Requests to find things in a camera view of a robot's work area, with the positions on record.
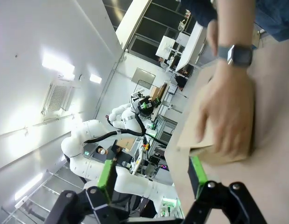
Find dark grey smartwatch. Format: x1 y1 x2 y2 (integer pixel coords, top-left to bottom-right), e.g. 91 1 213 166
216 44 254 69

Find ceiling light panel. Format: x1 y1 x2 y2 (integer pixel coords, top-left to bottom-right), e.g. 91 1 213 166
41 50 75 73
89 73 102 84

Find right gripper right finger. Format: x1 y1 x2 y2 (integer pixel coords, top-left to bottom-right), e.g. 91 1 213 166
185 155 268 224

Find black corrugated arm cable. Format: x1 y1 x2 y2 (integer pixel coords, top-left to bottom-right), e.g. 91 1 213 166
83 102 169 147

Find person with white mask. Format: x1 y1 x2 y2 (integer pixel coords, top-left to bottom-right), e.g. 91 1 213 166
92 140 126 168

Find dark navy button shirt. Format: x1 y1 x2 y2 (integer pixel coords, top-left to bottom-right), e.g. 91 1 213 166
180 0 219 28

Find grey wall panel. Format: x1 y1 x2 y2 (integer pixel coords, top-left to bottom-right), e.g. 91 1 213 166
131 67 156 89

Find aluminium frame workstation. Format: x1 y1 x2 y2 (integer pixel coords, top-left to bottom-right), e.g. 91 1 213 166
132 80 182 180

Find ceiling air vent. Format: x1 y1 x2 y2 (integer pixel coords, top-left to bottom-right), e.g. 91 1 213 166
41 77 76 117

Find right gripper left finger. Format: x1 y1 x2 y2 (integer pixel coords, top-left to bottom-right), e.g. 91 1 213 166
45 160 128 224

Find dark haired seated person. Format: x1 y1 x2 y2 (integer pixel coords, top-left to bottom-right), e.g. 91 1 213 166
175 76 189 91

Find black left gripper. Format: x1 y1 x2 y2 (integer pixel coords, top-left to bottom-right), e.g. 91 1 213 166
137 97 159 119

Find person's left hand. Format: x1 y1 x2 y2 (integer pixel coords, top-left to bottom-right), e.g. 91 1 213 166
195 61 256 159

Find person's left forearm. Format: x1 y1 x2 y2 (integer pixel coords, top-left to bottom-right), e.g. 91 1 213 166
206 0 256 62

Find blue jeans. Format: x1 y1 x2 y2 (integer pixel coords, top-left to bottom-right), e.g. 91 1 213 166
253 0 289 42

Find brown cardboard box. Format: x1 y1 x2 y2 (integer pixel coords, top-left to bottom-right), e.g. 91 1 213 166
172 64 256 167

